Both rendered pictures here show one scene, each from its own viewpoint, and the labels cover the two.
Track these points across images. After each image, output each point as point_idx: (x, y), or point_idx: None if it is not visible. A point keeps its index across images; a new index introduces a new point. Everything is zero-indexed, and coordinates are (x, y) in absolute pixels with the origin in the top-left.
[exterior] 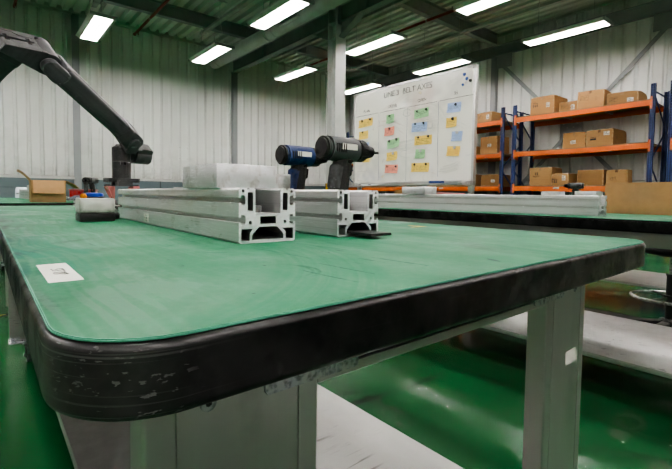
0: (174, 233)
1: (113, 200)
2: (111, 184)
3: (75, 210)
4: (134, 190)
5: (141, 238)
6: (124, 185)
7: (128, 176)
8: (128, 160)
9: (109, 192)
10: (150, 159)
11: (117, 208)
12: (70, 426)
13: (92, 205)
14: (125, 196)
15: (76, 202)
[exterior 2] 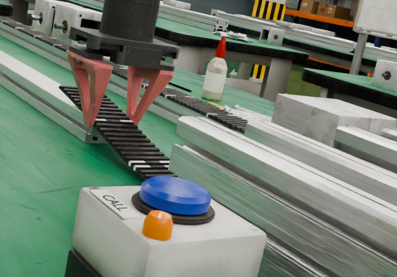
0: None
1: (263, 243)
2: (99, 55)
3: (73, 243)
4: (369, 216)
5: None
6: (138, 65)
7: (151, 36)
8: None
9: (91, 81)
10: None
11: (109, 137)
12: None
13: (189, 273)
14: (215, 159)
15: (96, 222)
